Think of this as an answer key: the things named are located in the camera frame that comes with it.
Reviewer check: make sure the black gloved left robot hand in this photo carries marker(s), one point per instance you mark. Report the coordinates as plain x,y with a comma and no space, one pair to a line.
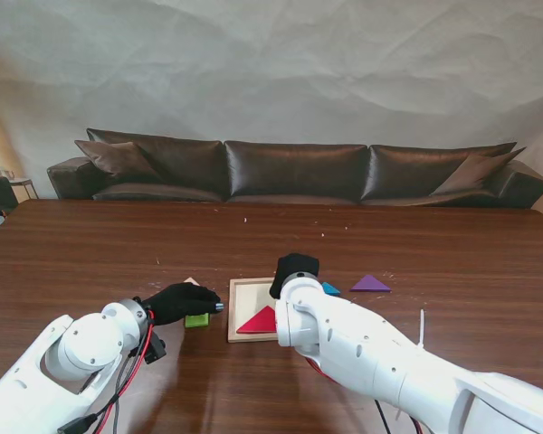
181,299

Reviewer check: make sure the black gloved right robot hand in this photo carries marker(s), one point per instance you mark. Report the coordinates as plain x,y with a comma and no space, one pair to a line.
298,264

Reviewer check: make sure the large red tangram triangle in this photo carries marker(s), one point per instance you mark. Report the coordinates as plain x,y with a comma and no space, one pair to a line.
259,323

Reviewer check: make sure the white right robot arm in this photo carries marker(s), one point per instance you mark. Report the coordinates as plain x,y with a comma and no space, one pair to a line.
366,348

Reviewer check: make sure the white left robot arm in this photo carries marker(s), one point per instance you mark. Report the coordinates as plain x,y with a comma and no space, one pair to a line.
81,357

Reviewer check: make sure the small beige tangram triangle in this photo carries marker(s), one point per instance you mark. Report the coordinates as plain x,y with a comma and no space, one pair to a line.
191,281

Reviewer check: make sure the green tangram square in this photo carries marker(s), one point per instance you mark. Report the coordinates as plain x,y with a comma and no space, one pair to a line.
197,321

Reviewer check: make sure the small blue tangram triangle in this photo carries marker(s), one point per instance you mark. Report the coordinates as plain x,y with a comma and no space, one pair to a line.
331,289

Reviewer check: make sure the light wooden square tray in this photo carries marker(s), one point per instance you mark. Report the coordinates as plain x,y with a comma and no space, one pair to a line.
249,294

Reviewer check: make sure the purple tangram triangle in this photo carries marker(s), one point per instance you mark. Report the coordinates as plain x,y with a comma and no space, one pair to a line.
370,285

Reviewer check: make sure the dark brown leather sofa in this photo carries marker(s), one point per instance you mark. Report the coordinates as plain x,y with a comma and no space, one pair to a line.
294,172

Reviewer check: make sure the brown throw cushion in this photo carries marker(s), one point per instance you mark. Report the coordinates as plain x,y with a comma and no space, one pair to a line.
117,160
473,174

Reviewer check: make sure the small metal side table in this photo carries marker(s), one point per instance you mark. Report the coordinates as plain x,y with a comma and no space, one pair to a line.
23,182

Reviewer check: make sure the white crumpled backdrop sheet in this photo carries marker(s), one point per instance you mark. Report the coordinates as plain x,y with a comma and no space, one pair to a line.
271,68

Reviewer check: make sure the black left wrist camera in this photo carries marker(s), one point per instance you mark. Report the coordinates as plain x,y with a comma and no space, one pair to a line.
157,349

